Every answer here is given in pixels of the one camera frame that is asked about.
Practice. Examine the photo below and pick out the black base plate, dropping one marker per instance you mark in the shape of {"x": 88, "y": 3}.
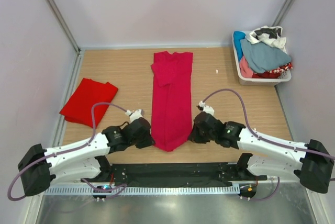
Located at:
{"x": 178, "y": 175}

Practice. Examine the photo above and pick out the magenta t shirt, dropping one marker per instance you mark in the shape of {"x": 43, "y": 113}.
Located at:
{"x": 171, "y": 114}

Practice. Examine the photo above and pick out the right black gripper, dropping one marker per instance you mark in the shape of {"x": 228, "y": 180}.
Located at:
{"x": 194, "y": 137}

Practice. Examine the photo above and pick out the white black patterned shirt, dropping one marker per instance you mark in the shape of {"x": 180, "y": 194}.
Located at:
{"x": 271, "y": 36}

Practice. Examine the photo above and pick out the red white patterned shirt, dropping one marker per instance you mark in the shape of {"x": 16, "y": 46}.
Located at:
{"x": 273, "y": 74}

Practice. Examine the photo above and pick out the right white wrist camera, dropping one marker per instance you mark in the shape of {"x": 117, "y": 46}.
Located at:
{"x": 205, "y": 108}

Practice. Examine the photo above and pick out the white laundry basket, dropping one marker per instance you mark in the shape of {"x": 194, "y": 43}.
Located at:
{"x": 285, "y": 77}

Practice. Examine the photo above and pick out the red t shirt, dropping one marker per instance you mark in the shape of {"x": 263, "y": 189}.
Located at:
{"x": 88, "y": 93}

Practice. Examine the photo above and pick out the slotted cable duct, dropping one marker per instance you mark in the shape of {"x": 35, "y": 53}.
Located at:
{"x": 69, "y": 190}

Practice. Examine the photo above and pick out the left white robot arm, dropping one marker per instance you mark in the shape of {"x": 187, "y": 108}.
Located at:
{"x": 40, "y": 168}

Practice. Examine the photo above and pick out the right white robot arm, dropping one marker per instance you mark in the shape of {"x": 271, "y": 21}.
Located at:
{"x": 308, "y": 163}

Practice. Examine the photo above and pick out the pink shirt in basket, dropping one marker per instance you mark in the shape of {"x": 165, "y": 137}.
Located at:
{"x": 245, "y": 70}

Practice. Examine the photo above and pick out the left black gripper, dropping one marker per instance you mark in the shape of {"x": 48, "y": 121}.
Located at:
{"x": 149, "y": 141}

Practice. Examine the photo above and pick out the bright blue shirt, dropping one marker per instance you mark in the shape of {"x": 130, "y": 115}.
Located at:
{"x": 237, "y": 37}

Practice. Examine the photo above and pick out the grey blue t shirt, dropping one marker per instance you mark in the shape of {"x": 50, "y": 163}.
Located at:
{"x": 263, "y": 58}

